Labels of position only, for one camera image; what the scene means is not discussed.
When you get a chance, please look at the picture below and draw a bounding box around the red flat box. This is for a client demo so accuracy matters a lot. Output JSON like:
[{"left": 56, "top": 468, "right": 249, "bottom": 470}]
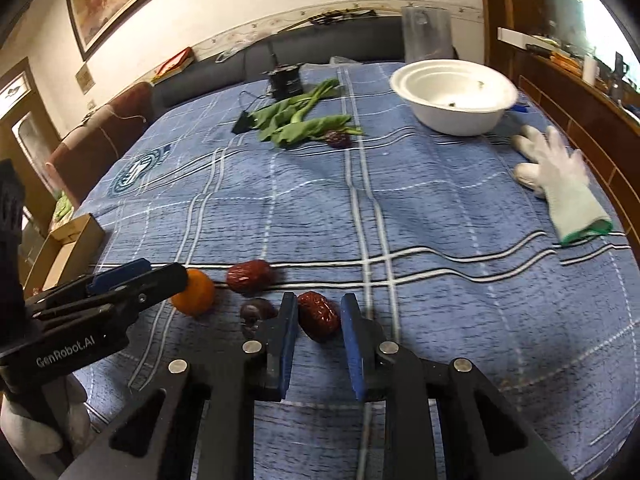
[{"left": 150, "top": 47, "right": 196, "bottom": 85}]

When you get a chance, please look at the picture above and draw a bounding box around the green vegetable leaf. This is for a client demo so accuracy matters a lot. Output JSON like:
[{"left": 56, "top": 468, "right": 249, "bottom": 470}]
[{"left": 272, "top": 115, "right": 363, "bottom": 149}]

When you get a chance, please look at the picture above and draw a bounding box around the small wall plaque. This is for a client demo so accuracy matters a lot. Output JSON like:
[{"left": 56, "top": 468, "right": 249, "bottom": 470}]
[{"left": 75, "top": 64, "right": 96, "bottom": 94}]

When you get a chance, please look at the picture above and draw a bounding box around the white oblong box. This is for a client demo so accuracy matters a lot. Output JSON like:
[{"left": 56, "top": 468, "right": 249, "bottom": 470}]
[{"left": 497, "top": 27, "right": 531, "bottom": 48}]

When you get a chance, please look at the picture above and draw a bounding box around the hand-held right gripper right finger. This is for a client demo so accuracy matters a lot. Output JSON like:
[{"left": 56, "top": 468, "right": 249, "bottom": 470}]
[{"left": 341, "top": 293, "right": 576, "bottom": 480}]

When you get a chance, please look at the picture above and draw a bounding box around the clear plastic container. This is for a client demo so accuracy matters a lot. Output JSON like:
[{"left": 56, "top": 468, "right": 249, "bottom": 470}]
[{"left": 401, "top": 5, "right": 453, "bottom": 63}]

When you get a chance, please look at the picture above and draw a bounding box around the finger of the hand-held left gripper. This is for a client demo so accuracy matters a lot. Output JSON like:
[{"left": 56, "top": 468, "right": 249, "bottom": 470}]
[
  {"left": 25, "top": 258, "right": 152, "bottom": 314},
  {"left": 30, "top": 262, "right": 189, "bottom": 333}
]

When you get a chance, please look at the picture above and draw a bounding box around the white glove with green cuff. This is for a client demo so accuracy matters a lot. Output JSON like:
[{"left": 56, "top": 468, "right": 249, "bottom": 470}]
[{"left": 512, "top": 125, "right": 614, "bottom": 247}]

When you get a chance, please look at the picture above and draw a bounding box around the white cup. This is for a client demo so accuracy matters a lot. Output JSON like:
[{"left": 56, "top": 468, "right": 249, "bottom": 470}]
[{"left": 582, "top": 52, "right": 601, "bottom": 86}]

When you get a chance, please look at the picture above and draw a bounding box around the dark long tool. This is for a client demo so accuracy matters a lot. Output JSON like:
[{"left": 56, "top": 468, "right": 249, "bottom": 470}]
[{"left": 285, "top": 6, "right": 378, "bottom": 31}]

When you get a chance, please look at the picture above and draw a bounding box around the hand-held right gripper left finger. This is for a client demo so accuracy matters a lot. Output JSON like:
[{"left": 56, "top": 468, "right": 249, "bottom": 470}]
[{"left": 57, "top": 291, "right": 300, "bottom": 480}]

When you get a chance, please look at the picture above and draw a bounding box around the cardboard box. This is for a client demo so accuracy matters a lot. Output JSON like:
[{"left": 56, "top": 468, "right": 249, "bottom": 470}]
[{"left": 24, "top": 212, "right": 106, "bottom": 293}]

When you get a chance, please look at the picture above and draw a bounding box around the rolled white glove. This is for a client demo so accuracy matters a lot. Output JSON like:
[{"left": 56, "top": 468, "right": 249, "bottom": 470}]
[{"left": 514, "top": 162, "right": 547, "bottom": 197}]

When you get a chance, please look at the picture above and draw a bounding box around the wooden door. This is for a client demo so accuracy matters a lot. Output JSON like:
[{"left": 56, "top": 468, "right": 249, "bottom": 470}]
[{"left": 0, "top": 57, "right": 56, "bottom": 201}]

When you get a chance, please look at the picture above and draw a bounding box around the white disposable bowl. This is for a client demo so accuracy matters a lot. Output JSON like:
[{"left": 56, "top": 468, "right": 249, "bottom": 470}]
[{"left": 389, "top": 59, "right": 519, "bottom": 137}]

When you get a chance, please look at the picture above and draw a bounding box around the small orange mandarin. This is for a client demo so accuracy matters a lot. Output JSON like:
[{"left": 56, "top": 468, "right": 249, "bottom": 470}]
[{"left": 171, "top": 269, "right": 216, "bottom": 317}]

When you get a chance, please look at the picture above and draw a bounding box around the wrinkled red date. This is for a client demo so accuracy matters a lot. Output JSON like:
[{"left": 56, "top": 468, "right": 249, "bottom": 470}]
[
  {"left": 297, "top": 291, "right": 342, "bottom": 343},
  {"left": 226, "top": 259, "right": 276, "bottom": 295}
]

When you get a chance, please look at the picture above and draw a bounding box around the dark grey sofa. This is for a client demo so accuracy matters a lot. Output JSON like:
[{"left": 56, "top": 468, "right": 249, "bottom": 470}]
[{"left": 150, "top": 15, "right": 406, "bottom": 111}]

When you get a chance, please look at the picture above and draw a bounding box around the black motor device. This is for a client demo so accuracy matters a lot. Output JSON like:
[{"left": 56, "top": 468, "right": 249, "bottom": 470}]
[{"left": 267, "top": 62, "right": 303, "bottom": 96}]

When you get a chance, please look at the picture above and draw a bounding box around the green leafy vegetable stalk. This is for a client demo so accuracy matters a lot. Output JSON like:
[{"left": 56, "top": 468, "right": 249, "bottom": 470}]
[{"left": 252, "top": 78, "right": 343, "bottom": 143}]

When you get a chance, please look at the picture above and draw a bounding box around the person's left hand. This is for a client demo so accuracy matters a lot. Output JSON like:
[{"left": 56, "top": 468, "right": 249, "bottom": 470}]
[{"left": 0, "top": 374, "right": 92, "bottom": 467}]

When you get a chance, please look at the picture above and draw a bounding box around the wooden sideboard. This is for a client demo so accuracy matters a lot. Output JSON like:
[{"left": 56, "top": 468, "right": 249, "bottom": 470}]
[{"left": 475, "top": 0, "right": 640, "bottom": 281}]

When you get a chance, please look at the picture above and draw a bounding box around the brown leather chair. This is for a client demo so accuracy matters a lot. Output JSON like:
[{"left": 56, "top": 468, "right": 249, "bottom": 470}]
[{"left": 45, "top": 81, "right": 156, "bottom": 206}]

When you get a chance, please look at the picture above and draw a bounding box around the dark purple plum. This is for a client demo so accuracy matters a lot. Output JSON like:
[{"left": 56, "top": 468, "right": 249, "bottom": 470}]
[{"left": 239, "top": 298, "right": 278, "bottom": 338}]

